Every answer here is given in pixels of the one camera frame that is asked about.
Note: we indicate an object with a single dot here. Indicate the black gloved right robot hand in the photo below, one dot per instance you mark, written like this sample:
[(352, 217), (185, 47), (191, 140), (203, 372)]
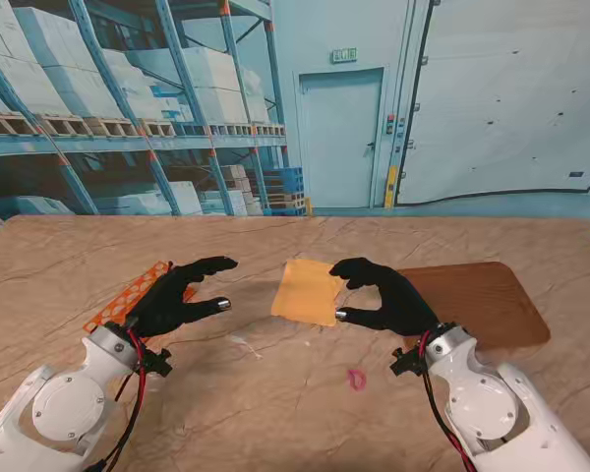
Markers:
[(398, 305)]

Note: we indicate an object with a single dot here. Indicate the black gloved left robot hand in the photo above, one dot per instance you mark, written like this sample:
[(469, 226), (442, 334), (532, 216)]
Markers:
[(167, 305)]

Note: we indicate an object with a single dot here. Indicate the yellow cloth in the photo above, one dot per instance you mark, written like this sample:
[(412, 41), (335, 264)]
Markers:
[(302, 295)]

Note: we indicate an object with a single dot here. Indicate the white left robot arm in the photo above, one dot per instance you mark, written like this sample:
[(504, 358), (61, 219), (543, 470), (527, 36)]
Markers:
[(69, 403)]

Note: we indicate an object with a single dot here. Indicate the orange test tube rack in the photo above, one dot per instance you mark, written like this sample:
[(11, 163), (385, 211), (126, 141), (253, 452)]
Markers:
[(125, 297)]

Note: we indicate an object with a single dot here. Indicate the brown wooden tray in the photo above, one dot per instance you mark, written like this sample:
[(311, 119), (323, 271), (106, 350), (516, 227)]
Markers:
[(482, 305)]

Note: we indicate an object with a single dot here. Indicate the pink rubber band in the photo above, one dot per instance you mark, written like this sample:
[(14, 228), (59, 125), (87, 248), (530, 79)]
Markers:
[(356, 379)]

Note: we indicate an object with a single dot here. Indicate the white tape scrap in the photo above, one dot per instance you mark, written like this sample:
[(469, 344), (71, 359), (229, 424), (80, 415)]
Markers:
[(246, 346)]

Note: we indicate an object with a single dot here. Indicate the printed warehouse backdrop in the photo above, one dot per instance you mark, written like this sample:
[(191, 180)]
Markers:
[(324, 98)]

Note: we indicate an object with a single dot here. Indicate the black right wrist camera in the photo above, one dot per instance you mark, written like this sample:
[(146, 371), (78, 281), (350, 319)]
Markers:
[(407, 363)]

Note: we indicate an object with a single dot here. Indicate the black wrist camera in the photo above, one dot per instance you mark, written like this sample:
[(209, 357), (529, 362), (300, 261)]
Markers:
[(407, 363), (156, 363)]

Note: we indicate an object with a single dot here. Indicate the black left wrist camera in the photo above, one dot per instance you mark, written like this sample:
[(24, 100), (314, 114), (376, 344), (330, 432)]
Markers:
[(156, 363)]

